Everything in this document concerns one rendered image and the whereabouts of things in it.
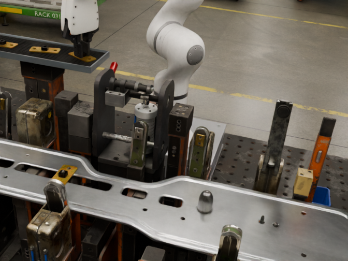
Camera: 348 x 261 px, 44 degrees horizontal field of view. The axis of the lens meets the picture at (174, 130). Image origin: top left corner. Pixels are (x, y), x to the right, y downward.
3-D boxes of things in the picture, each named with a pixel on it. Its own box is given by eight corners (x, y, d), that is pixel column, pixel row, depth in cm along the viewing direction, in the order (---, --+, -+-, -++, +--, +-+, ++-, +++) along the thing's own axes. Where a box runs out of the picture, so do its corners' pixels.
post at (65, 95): (61, 211, 136) (53, 96, 115) (69, 201, 140) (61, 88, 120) (76, 215, 135) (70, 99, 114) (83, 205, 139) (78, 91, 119)
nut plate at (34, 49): (28, 51, 125) (28, 47, 124) (32, 47, 128) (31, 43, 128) (57, 54, 125) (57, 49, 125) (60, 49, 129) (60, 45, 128)
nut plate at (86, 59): (67, 54, 126) (67, 50, 125) (77, 51, 128) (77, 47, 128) (86, 62, 121) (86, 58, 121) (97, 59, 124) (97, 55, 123)
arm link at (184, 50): (175, 82, 158) (179, 17, 145) (206, 103, 145) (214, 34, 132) (146, 88, 152) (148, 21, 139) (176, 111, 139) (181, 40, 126)
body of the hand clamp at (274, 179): (235, 270, 120) (257, 166, 103) (238, 252, 126) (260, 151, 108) (257, 275, 119) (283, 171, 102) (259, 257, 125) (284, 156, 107)
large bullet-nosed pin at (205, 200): (195, 217, 96) (198, 193, 92) (198, 208, 98) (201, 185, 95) (209, 220, 95) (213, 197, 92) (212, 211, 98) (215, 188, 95)
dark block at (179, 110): (159, 237, 129) (169, 113, 108) (165, 222, 135) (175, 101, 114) (175, 242, 128) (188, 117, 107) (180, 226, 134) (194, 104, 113)
